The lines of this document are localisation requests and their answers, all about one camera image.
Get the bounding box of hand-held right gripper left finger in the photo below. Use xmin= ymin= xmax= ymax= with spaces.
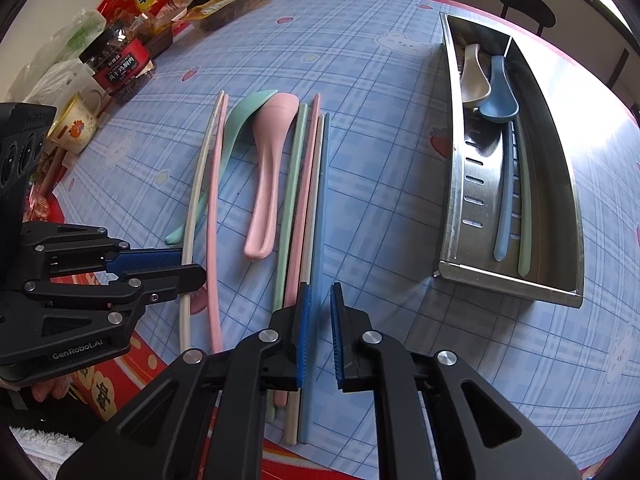
xmin=55 ymin=282 xmax=315 ymax=480

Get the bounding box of metal utensil tray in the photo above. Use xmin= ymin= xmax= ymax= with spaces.
xmin=434 ymin=10 xmax=586 ymax=309

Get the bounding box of green spoon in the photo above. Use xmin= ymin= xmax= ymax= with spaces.
xmin=164 ymin=89 xmax=279 ymax=245

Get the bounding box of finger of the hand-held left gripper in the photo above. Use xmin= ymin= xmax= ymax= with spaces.
xmin=20 ymin=222 xmax=184 ymax=282
xmin=22 ymin=262 xmax=208 ymax=347

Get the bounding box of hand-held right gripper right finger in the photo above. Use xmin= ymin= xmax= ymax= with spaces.
xmin=330 ymin=282 xmax=576 ymax=480

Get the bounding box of yellow snack tray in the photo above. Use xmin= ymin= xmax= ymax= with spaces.
xmin=182 ymin=0 xmax=284 ymax=32

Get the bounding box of person's left hand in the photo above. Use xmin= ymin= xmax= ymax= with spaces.
xmin=31 ymin=376 xmax=77 ymax=405

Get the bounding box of black round stool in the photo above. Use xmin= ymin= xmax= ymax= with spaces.
xmin=496 ymin=0 xmax=557 ymax=37

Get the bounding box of beige spoon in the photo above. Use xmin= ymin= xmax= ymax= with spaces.
xmin=459 ymin=43 xmax=494 ymax=109

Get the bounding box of white plastic bag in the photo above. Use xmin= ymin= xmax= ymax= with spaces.
xmin=0 ymin=9 xmax=109 ymax=107

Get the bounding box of blue plaid table mat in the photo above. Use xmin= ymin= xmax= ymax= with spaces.
xmin=50 ymin=0 xmax=640 ymax=470

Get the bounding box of pink chopstick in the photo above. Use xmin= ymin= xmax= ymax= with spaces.
xmin=274 ymin=92 xmax=321 ymax=407
xmin=205 ymin=93 xmax=230 ymax=354

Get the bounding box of blue spoon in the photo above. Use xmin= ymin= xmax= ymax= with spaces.
xmin=477 ymin=55 xmax=520 ymax=124

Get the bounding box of pink spoon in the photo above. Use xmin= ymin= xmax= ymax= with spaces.
xmin=243 ymin=92 xmax=300 ymax=261

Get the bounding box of blue chopstick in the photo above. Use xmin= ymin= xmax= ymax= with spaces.
xmin=298 ymin=112 xmax=332 ymax=444
xmin=493 ymin=122 xmax=516 ymax=262

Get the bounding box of white fluffy cloth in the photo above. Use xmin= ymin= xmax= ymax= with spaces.
xmin=9 ymin=426 xmax=82 ymax=467

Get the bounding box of white printed mug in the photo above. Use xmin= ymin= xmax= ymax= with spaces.
xmin=47 ymin=90 xmax=109 ymax=155

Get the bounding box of red label snack jar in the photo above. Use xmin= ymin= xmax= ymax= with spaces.
xmin=78 ymin=17 xmax=156 ymax=106

